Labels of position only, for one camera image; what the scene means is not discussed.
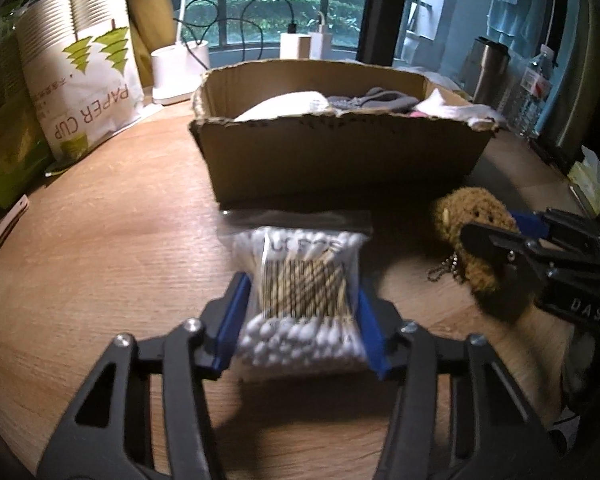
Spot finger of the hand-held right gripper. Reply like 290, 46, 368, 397
510, 207, 600, 247
460, 222, 548, 277

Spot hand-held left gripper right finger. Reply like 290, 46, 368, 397
355, 287, 568, 480

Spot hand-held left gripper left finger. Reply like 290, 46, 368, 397
35, 272, 253, 480

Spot brown plush keychain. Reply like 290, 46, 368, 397
426, 187, 523, 297

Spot cotton swab bag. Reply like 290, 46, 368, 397
220, 210, 373, 383

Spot white soft cloth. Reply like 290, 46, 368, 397
412, 89, 508, 128

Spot cardboard box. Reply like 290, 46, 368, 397
189, 59, 501, 208

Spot grey knit glove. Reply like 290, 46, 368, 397
327, 86, 421, 115

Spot white mesh cloth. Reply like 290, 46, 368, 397
232, 91, 331, 122

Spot yellow tissue pack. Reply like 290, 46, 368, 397
567, 145, 600, 213

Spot clear water bottle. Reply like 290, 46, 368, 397
510, 50, 556, 136

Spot steel thermos cup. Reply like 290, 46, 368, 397
472, 36, 512, 111

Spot hanging light blue towels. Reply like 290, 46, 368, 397
487, 0, 543, 46

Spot white flat stick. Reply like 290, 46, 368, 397
0, 195, 30, 268

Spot white lamp base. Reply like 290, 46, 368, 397
151, 0, 212, 106

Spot slim white charger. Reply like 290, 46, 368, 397
307, 12, 333, 60

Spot wide white charger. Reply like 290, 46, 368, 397
280, 32, 311, 60

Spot paper cup pack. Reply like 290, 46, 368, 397
16, 0, 146, 163

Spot green plastic packet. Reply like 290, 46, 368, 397
0, 5, 53, 208

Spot brown paper bag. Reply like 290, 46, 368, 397
125, 0, 181, 86

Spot dark window frame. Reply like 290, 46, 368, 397
357, 0, 413, 66

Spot black charging cable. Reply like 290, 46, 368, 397
175, 0, 298, 68

